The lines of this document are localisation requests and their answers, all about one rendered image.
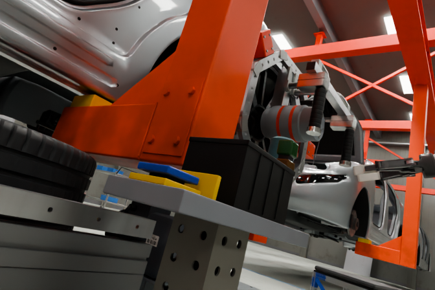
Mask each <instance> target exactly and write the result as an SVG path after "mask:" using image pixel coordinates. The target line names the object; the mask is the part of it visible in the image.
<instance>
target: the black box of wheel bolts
mask: <svg viewBox="0 0 435 290"><path fill-rule="evenodd" d="M189 141H190V142H189V145H188V149H187V152H186V156H185V158H184V163H183V167H182V169H181V170H186V171H191V172H199V173H207V174H212V175H219V176H221V181H220V184H219V189H218V192H217V197H216V201H219V202H221V203H224V204H226V205H230V206H233V207H235V208H238V209H240V210H243V211H246V212H249V213H251V214H254V215H257V216H260V217H262V218H265V219H268V220H271V221H274V222H276V223H279V224H281V225H285V218H286V214H287V207H288V204H289V197H290V193H291V187H292V183H293V177H294V176H295V172H294V171H293V170H292V169H290V168H289V167H287V166H286V165H285V164H283V163H282V162H280V161H279V160H278V159H276V158H274V157H273V156H272V155H270V154H269V153H267V152H266V151H265V150H263V149H261V148H260V147H259V146H257V145H256V144H255V143H253V142H252V141H250V140H243V139H220V138H208V137H190V138H189Z"/></svg>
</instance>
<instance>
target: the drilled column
mask: <svg viewBox="0 0 435 290"><path fill-rule="evenodd" d="M181 225H184V230H183V231H182V232H181V231H180V228H181ZM249 234H250V232H245V231H242V230H238V229H234V228H230V227H226V226H224V225H219V224H217V223H212V222H209V221H205V220H202V219H197V218H194V217H190V216H186V215H183V214H178V213H175V215H174V218H173V222H172V226H171V229H170V233H169V236H168V240H167V242H166V246H165V249H164V253H163V256H162V260H161V264H160V267H159V271H158V274H157V278H156V281H155V285H154V287H153V290H238V285H239V281H240V276H241V270H242V267H243V261H244V258H245V252H246V249H247V244H248V240H249ZM237 242H238V244H237ZM173 253H176V254H177V256H176V257H175V258H173ZM231 270H232V271H231ZM165 282H168V285H167V286H165Z"/></svg>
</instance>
